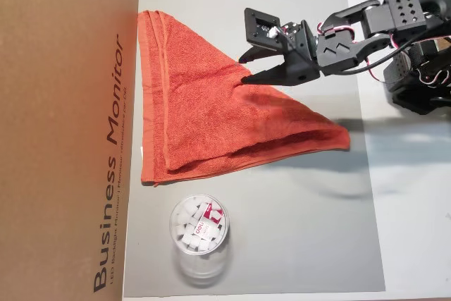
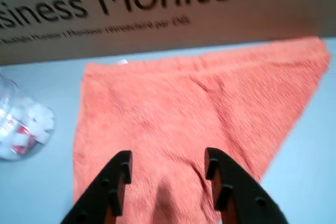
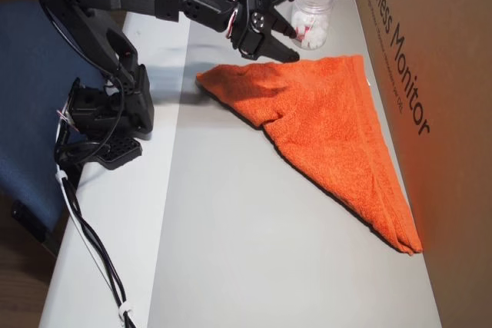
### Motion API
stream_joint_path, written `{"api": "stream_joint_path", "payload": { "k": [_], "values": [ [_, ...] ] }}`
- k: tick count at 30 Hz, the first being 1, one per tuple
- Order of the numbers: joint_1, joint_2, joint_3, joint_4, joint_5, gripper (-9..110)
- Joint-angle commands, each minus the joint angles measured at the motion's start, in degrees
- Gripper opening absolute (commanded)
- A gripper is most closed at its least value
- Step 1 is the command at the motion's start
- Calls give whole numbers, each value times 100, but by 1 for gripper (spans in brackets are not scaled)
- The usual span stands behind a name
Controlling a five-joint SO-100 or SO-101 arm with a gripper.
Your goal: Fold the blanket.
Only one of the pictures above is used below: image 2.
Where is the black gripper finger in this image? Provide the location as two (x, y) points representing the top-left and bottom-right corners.
(61, 150), (134, 224)
(204, 147), (289, 224)

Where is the orange terry towel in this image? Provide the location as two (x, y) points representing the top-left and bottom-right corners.
(72, 36), (331, 224)

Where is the grey plastic mat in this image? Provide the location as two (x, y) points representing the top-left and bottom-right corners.
(0, 37), (336, 224)

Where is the red white label card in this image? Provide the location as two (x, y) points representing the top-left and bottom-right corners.
(7, 120), (38, 156)

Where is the clear jar of white cubes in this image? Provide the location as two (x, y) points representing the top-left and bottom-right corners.
(0, 73), (57, 162)

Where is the brown cardboard monitor box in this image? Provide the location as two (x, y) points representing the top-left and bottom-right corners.
(0, 0), (336, 66)

